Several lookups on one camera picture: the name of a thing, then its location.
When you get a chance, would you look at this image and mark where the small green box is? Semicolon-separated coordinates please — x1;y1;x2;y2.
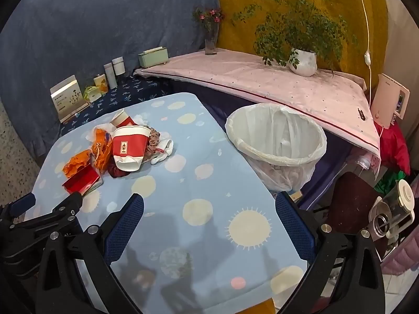
83;86;101;103

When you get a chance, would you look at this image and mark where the white cable with switch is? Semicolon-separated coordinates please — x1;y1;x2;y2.
354;0;387;138

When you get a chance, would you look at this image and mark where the pink tablecloth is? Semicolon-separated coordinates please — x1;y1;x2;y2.
133;47;382;171

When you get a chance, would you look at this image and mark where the large red paper cup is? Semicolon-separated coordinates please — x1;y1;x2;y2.
112;125;152;171

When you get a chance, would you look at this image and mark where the green plant in white pot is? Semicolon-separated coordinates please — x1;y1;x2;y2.
231;0;360;78

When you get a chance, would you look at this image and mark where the light blue dotted blanket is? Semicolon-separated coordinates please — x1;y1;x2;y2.
24;92;310;314

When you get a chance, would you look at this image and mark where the pale green tissue box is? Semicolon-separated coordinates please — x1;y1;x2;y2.
137;47;170;69

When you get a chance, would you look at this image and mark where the cream trash bin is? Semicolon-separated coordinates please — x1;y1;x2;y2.
226;105;328;171

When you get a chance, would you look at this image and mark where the pinkish brown cloth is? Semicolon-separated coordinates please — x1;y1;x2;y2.
146;127;162;158

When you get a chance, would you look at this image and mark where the clear plastic bag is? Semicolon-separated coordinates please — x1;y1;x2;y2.
352;152;380;179

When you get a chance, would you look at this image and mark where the pink quilted cloth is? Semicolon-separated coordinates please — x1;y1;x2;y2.
380;232;419;276

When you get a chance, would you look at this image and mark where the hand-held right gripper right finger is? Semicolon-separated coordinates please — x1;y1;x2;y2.
276;192;386;314

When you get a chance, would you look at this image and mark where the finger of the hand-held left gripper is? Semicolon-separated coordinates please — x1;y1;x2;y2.
7;192;84;253
0;193;36;225

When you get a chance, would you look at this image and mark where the green cloth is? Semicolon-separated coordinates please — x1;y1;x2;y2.
375;170;404;194

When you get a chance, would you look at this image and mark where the yellow tin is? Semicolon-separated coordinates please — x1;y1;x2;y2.
93;74;108;94

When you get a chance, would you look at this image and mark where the orange plastic wrapper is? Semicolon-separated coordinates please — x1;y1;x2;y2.
91;127;114;171
62;149;94;177

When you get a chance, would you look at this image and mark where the tall white bottle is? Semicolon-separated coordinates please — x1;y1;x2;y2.
104;63;118;89

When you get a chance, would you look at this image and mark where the glass jug with white lid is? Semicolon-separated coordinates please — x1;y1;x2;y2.
368;179;416;239

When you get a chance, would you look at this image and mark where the white lined trash bin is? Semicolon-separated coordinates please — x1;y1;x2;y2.
225;103;328;193

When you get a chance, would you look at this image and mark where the white sock with red thread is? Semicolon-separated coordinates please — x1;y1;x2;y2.
151;138;174;166

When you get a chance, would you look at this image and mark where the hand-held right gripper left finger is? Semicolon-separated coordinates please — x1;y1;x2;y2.
36;194;145;314

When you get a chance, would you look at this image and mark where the red box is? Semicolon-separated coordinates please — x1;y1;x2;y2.
62;164;102;194

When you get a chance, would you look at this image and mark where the white flower print card box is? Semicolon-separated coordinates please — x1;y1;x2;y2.
50;75;90;125

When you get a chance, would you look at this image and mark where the dark blue patterned cloth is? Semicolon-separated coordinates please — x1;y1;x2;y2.
59;75;171;134

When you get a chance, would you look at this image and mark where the blue backdrop cloth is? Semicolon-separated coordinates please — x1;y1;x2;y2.
0;0;222;158

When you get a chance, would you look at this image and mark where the dark red cloth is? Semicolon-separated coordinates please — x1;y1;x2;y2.
107;160;131;179

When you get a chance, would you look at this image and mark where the glass vase with pink flowers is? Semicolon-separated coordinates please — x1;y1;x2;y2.
192;7;226;56

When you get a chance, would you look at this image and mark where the brown stool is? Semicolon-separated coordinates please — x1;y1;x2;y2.
327;172;382;236

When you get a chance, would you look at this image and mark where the small red paper cup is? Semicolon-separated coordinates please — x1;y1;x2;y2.
109;109;140;128

